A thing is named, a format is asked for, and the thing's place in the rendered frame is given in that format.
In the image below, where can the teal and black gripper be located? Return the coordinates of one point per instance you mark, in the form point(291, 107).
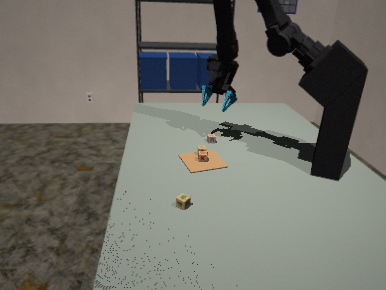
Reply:
point(219, 89)

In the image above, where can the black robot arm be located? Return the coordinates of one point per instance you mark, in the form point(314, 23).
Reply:
point(279, 43)

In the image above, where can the tan square mat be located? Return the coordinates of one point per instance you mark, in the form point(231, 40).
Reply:
point(192, 163)

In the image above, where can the beige letter block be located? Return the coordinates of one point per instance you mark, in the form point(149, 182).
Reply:
point(201, 148)
point(183, 201)
point(202, 156)
point(211, 138)

